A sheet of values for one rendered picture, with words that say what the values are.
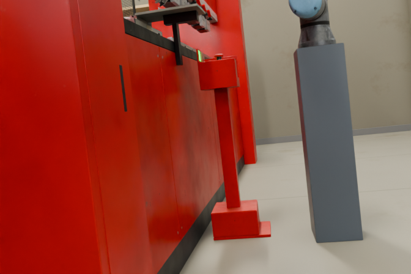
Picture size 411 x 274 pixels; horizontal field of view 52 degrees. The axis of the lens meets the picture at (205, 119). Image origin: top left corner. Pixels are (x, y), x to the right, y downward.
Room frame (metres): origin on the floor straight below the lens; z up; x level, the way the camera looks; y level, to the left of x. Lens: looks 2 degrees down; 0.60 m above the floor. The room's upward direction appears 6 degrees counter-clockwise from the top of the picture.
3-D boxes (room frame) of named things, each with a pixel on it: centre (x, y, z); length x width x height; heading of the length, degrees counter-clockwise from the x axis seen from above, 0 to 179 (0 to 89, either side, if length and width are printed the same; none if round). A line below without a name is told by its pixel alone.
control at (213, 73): (1.92, -0.09, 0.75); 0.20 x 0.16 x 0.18; 172
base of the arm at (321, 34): (1.74, -0.49, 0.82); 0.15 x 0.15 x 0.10
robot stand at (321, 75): (1.74, -0.49, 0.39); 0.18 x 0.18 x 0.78; 82
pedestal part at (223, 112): (1.92, -0.09, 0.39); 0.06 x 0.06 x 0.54; 82
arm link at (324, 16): (1.74, -0.48, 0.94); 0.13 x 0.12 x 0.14; 156
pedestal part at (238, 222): (1.92, -0.12, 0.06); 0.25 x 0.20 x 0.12; 82
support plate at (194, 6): (1.82, 0.09, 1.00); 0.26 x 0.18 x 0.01; 79
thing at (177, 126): (2.48, 0.07, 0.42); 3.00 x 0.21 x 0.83; 169
